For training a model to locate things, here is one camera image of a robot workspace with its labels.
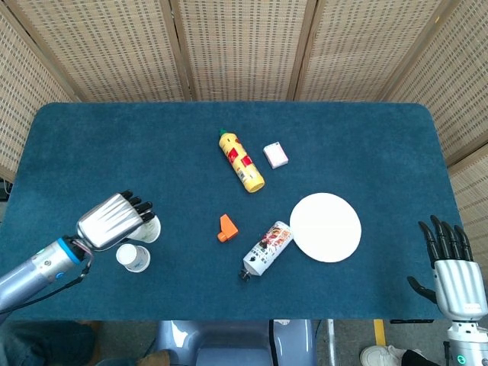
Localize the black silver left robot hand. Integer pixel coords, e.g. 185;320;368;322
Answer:
75;190;156;253

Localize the blue table cloth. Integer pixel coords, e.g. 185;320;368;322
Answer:
0;101;472;322

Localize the white paper cup blue flower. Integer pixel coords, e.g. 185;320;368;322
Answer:
115;243;151;274
127;216;162;244

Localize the light blue robot base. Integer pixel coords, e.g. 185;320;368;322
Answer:
156;319;317;366

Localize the pink white small box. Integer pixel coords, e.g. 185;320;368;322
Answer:
262;140;290;169

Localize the blue jeans leg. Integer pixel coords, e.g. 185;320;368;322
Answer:
0;319;98;366

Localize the white sneaker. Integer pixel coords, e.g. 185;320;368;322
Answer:
360;344;406;366

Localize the white printed bottle black cap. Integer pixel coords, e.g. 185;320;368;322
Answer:
239;220;294;283

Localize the orange plastic block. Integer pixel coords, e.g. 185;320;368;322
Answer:
217;213;239;243

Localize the woven bamboo folding screen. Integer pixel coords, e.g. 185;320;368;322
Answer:
0;0;488;268

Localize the yellow plastic bottle red label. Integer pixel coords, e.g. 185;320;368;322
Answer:
218;129;266;194

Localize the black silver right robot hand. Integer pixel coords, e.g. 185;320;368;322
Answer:
406;214;488;324

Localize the white pole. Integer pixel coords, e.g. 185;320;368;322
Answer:
325;319;337;366

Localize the white round paper plate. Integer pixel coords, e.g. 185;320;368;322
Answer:
289;192;362;264

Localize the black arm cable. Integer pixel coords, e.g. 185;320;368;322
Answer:
0;254;95;316

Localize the brown shoe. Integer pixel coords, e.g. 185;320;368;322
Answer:
136;348;172;366

